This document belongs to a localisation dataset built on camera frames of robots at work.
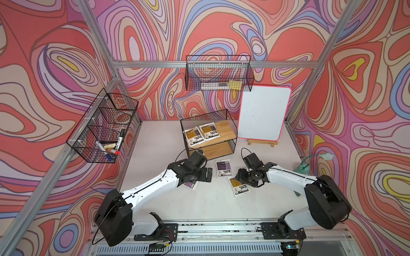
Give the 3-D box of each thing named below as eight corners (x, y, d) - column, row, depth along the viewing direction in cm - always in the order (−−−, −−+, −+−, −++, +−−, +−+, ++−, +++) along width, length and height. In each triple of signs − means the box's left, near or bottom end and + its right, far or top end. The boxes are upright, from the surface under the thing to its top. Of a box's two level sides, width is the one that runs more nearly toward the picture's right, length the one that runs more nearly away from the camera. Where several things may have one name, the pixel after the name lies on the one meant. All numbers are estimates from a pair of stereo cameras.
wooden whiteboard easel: (247, 144, 108) (248, 140, 104) (247, 141, 109) (248, 137, 106) (275, 148, 106) (278, 144, 102) (275, 145, 107) (277, 141, 104)
